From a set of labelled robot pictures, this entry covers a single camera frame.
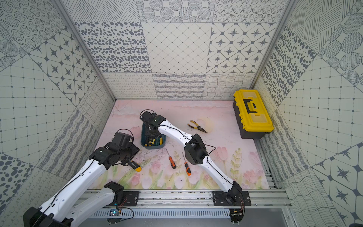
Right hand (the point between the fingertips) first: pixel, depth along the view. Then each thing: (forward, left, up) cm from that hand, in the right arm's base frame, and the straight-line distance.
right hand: (152, 133), depth 94 cm
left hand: (-14, +4, +8) cm, 17 cm away
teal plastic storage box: (-5, 0, -2) cm, 6 cm away
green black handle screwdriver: (-3, +4, -4) cm, 6 cm away
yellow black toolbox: (+8, -65, +11) cm, 66 cm away
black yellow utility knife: (-20, +7, -4) cm, 22 cm away
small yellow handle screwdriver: (-3, -6, -4) cm, 8 cm away
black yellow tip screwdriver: (-5, -1, -2) cm, 6 cm away
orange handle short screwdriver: (-18, -15, -5) cm, 24 cm away
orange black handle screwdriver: (-22, -25, -5) cm, 34 cm away
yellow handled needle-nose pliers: (+9, -32, -5) cm, 33 cm away
